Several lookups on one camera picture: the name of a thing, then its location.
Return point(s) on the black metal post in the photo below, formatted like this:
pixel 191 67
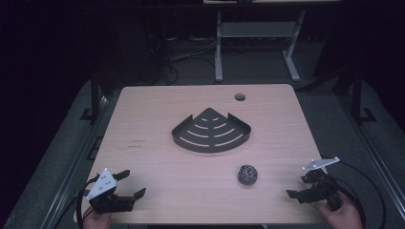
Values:
pixel 95 98
pixel 357 98

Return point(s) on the aluminium frame rail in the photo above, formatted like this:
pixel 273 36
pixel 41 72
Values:
pixel 372 152
pixel 73 165

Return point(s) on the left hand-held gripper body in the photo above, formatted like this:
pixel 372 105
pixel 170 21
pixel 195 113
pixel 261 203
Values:
pixel 108 198

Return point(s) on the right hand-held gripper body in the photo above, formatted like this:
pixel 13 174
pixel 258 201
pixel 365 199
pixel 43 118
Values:
pixel 321 187

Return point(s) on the steel wool ball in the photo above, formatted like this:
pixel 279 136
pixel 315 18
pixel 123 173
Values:
pixel 247 175

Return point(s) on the person's left hand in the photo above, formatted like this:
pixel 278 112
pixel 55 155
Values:
pixel 97 220

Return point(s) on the black metal corner shelf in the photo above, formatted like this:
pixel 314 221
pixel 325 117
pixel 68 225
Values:
pixel 210 132

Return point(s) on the white metal desk frame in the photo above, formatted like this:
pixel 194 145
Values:
pixel 254 30

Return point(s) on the person's right hand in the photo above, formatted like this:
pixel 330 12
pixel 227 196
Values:
pixel 342 216

